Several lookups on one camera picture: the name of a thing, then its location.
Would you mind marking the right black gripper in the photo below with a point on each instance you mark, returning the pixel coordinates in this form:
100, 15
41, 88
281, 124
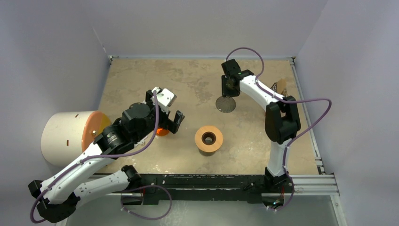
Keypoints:
230, 88

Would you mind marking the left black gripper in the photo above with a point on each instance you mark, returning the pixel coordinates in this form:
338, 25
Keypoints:
168, 124

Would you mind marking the orange glass carafe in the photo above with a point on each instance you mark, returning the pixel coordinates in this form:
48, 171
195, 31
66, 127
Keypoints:
162, 132

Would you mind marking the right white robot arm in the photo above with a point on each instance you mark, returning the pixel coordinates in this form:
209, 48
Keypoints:
282, 121

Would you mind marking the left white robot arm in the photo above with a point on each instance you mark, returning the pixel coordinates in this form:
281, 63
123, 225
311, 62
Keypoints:
59, 196

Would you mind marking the smoked glass dripper cone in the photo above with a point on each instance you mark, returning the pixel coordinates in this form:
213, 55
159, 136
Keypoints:
225, 104

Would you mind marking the coffee filter package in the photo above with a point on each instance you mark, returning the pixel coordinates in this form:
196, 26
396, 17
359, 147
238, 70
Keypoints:
280, 87

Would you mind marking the white cylinder with orange lid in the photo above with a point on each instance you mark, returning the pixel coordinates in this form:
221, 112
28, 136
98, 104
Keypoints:
67, 135

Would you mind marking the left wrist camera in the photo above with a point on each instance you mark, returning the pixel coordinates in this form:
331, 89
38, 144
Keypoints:
165, 98

